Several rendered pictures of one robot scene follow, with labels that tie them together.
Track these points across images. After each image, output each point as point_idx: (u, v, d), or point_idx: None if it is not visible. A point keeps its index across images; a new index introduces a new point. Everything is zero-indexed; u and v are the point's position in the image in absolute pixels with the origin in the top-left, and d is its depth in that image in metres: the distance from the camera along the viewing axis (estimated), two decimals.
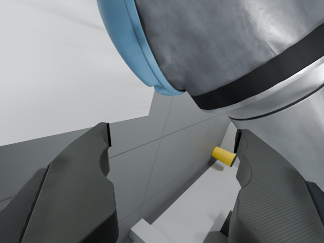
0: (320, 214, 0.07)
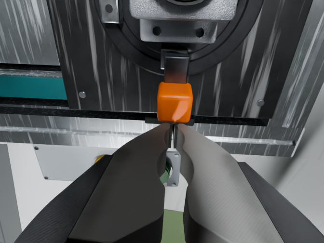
0: (255, 189, 0.07)
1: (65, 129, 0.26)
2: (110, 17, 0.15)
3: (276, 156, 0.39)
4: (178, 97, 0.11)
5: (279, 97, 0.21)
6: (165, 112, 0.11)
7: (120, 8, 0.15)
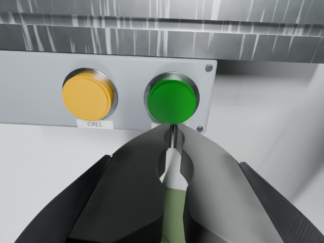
0: (255, 189, 0.07)
1: (13, 19, 0.15)
2: None
3: None
4: None
5: None
6: None
7: None
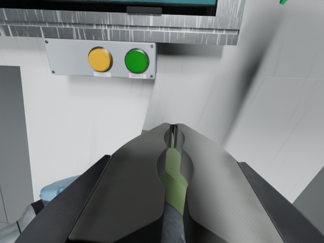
0: (255, 189, 0.07)
1: (68, 25, 0.35)
2: None
3: (238, 74, 0.48)
4: None
5: None
6: None
7: None
